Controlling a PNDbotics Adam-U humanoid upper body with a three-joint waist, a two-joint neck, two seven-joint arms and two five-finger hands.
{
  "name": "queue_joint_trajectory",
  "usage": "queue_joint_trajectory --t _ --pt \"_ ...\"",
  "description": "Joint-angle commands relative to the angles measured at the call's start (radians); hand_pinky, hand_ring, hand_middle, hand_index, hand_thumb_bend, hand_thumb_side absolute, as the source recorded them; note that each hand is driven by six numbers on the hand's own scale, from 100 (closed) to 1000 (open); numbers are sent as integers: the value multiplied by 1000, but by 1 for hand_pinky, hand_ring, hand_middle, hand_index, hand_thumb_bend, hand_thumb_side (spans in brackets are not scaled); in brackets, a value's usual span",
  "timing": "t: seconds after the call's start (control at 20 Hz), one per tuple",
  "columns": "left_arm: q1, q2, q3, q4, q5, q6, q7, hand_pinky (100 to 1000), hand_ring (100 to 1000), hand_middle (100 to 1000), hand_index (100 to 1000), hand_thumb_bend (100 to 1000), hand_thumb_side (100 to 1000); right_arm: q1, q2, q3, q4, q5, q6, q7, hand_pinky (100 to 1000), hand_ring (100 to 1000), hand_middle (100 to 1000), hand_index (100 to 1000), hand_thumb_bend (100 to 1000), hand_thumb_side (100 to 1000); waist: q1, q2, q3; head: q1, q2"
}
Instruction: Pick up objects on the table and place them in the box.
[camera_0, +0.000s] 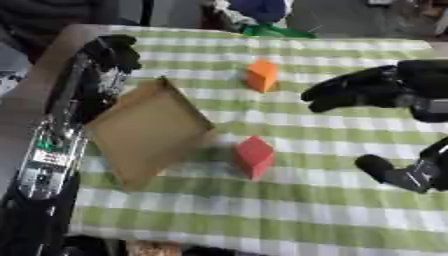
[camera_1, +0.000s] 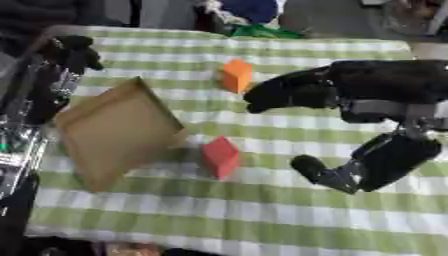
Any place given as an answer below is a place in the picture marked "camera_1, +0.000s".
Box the red block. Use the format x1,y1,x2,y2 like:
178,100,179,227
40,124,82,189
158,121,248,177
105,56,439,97
199,135,244,181

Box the blue and white bag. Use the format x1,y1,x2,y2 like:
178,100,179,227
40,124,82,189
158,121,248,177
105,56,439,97
194,0,289,30

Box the green bag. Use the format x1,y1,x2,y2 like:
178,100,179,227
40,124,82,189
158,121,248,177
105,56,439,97
229,24,307,39

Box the tan cardboard box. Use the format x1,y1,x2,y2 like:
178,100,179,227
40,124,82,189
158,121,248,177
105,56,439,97
54,76,193,193

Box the orange block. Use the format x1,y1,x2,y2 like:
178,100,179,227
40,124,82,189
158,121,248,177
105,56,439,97
218,58,256,95

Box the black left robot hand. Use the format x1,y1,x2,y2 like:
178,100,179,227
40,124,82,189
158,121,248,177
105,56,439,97
22,34,107,126

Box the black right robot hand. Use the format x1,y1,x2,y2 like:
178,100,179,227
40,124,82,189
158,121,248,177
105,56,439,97
241,59,448,195

